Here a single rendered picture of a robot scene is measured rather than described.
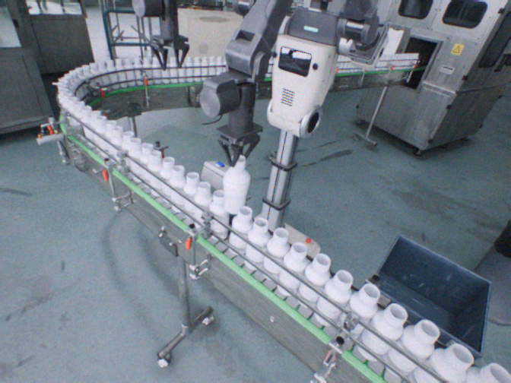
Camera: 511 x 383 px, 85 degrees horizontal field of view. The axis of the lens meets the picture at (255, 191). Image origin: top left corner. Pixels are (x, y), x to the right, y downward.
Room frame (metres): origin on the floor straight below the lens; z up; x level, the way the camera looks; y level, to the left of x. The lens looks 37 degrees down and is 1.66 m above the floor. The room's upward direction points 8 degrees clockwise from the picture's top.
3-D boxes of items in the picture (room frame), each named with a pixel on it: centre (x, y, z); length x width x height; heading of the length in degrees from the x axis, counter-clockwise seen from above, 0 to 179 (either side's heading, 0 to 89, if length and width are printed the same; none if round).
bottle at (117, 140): (0.93, 0.54, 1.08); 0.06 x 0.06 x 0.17
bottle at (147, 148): (0.83, 0.39, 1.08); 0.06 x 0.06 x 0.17
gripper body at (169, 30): (0.97, 0.34, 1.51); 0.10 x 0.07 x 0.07; 145
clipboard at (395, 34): (4.26, -1.49, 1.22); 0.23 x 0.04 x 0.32; 37
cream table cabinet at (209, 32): (4.97, 1.03, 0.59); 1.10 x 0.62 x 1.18; 127
